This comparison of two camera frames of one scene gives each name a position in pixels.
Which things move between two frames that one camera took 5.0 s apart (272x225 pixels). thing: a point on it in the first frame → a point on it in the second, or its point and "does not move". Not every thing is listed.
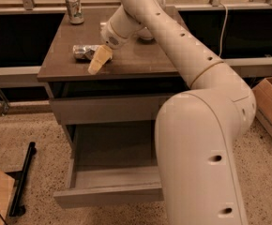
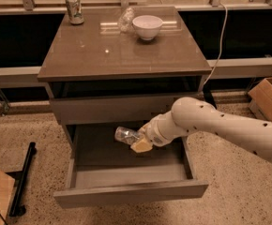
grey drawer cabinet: (107, 97) does not move
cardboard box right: (269, 98) does not move
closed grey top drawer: (120, 110) does not move
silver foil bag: (84, 52) → (127, 135)
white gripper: (108, 37) → (154, 134)
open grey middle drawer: (113, 162) does not move
